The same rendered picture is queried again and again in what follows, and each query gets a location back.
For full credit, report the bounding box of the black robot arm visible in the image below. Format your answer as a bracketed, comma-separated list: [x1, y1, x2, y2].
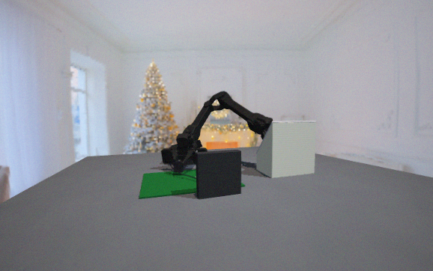
[170, 91, 273, 152]

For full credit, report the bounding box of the black fan cable with plug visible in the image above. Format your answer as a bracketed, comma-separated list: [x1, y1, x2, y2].
[169, 159, 196, 179]

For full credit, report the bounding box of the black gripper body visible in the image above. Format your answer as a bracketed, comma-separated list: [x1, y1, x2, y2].
[161, 144, 208, 164]

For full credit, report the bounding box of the black square panel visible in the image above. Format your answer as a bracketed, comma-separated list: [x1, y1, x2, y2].
[196, 150, 241, 199]

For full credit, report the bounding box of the green circuit board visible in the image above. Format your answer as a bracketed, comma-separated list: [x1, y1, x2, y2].
[139, 170, 196, 199]

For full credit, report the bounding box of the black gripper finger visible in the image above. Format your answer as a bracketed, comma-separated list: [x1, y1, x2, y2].
[170, 150, 178, 161]
[182, 150, 196, 166]

